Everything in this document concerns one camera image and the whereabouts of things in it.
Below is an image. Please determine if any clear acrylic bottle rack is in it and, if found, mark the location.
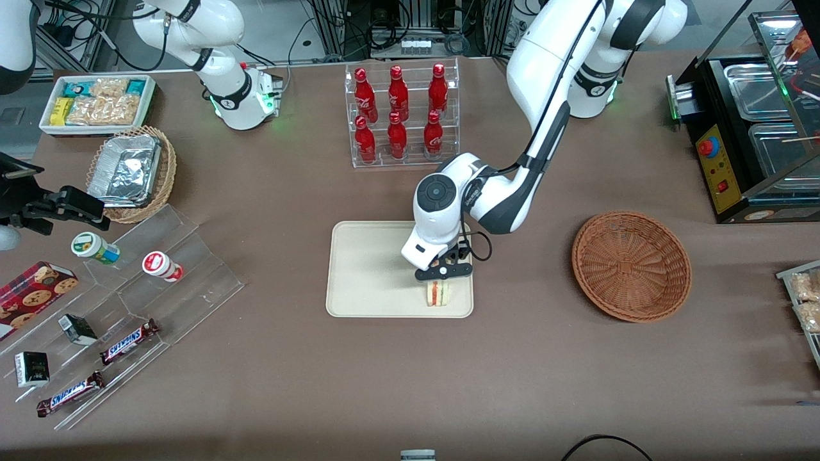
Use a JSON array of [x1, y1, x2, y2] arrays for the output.
[[345, 58, 461, 169]]

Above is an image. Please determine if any large clear cracker bag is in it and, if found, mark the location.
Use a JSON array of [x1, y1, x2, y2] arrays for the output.
[[66, 95, 142, 127]]

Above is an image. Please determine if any green lidded sunflower cup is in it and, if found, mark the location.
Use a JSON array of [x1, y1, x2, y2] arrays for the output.
[[70, 232, 121, 265]]

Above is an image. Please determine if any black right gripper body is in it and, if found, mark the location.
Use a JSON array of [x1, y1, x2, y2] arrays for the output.
[[0, 152, 55, 235]]

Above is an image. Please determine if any red tartan cookie box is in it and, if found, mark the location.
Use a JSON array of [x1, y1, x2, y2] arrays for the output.
[[0, 261, 79, 342]]

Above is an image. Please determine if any steel warmer pan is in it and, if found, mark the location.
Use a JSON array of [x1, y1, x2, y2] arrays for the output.
[[724, 63, 793, 122], [748, 122, 820, 181]]

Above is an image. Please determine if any red cola bottle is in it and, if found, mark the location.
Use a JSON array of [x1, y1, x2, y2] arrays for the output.
[[428, 63, 449, 116], [387, 112, 408, 161], [388, 65, 409, 122], [354, 115, 377, 165], [423, 110, 444, 161], [354, 67, 379, 124]]

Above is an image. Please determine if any brown round wicker basket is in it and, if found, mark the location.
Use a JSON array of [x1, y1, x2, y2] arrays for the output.
[[571, 211, 693, 323]]

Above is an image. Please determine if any cream rectangular serving tray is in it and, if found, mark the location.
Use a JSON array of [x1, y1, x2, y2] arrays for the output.
[[325, 221, 475, 319]]

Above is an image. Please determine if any light wicker basket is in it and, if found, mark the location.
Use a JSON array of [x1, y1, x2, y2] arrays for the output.
[[86, 125, 177, 225]]

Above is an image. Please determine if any clear acrylic stepped shelf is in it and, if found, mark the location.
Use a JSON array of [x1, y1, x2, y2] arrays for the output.
[[0, 204, 244, 431]]

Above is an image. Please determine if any small clear cracker bag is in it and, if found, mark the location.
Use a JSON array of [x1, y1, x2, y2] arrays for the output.
[[88, 77, 131, 100]]

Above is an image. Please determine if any black food warmer machine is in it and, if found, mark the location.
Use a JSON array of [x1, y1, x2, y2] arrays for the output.
[[666, 0, 820, 225]]

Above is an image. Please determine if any black carton with white side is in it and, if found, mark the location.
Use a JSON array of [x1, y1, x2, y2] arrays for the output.
[[14, 351, 51, 389]]

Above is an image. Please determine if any clear fried snack bag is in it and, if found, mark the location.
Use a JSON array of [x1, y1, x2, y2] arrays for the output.
[[794, 302, 820, 334], [789, 272, 820, 303]]

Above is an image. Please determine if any aluminium foil container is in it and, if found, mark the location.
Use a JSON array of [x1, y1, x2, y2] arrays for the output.
[[88, 133, 162, 209]]

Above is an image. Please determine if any black carton with barcode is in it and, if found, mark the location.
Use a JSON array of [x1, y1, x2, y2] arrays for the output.
[[58, 314, 98, 346]]

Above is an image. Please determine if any black looped table cable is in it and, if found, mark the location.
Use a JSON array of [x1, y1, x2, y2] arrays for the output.
[[562, 434, 654, 461]]

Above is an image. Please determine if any red lidded yogurt cup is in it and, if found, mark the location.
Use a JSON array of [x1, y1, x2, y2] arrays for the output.
[[142, 251, 185, 283]]

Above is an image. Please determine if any metal snack tray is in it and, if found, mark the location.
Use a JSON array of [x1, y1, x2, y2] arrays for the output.
[[776, 259, 820, 372]]

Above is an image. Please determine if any Snickers chocolate bar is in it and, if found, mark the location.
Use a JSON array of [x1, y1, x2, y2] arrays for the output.
[[37, 370, 106, 418], [99, 318, 160, 366]]

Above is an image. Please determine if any white snack bin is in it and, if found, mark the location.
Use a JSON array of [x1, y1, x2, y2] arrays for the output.
[[38, 74, 158, 138]]

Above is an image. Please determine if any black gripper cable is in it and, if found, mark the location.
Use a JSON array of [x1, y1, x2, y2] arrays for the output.
[[470, 229, 493, 263]]

